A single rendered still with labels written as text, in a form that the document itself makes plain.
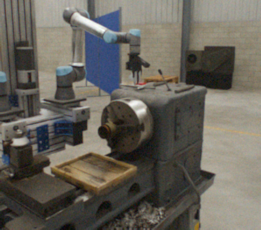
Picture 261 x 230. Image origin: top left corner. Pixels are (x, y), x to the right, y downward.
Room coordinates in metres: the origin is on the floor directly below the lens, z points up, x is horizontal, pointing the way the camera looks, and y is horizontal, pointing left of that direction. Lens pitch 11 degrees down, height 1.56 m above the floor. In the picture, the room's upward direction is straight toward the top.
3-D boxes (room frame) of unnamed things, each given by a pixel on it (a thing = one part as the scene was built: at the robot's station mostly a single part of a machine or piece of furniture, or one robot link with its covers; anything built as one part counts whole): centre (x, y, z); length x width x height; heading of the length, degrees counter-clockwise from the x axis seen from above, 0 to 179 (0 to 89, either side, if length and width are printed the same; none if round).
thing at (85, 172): (1.43, 0.19, 0.89); 0.36 x 0.30 x 0.04; 51
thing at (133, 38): (1.94, -0.03, 1.59); 0.09 x 0.08 x 0.11; 63
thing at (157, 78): (9.78, -1.09, 0.22); 1.25 x 0.86 x 0.44; 151
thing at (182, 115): (1.96, -0.21, 1.06); 0.59 x 0.48 x 0.39; 141
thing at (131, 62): (1.94, -0.02, 1.44); 0.09 x 0.08 x 0.12; 51
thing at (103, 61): (8.43, 0.92, 1.18); 4.12 x 0.80 x 2.35; 20
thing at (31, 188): (1.16, 0.44, 0.95); 0.43 x 0.17 x 0.05; 51
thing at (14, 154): (1.20, 0.48, 1.07); 0.07 x 0.07 x 0.10; 51
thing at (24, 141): (1.20, 0.49, 1.13); 0.08 x 0.08 x 0.03
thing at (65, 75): (2.05, 0.47, 1.33); 0.13 x 0.12 x 0.14; 153
